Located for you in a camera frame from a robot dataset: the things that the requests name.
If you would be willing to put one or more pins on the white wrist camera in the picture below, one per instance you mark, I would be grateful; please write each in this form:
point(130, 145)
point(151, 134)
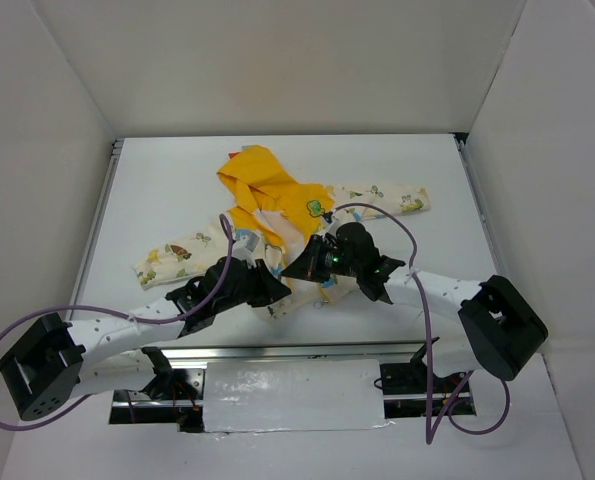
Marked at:
point(330, 223)
point(244, 246)

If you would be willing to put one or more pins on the white foil covered panel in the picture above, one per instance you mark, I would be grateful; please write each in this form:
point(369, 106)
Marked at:
point(305, 395)

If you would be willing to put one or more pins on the yellow hooded printed child jacket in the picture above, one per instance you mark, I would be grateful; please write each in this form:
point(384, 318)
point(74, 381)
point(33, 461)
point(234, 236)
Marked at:
point(277, 213)

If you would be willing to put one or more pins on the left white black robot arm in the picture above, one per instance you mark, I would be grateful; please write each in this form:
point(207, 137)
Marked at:
point(55, 361)

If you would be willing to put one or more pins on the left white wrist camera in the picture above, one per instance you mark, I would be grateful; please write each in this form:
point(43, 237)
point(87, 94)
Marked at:
point(244, 246)

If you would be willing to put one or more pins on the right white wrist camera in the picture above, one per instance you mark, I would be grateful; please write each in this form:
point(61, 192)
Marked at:
point(330, 223)

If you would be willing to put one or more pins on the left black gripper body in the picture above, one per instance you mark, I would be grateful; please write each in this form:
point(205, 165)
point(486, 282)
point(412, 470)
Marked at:
point(259, 281)

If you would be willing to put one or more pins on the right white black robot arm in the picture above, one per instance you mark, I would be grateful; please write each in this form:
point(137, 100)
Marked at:
point(501, 330)

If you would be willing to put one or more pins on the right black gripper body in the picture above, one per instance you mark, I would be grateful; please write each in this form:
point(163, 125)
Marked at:
point(312, 259)

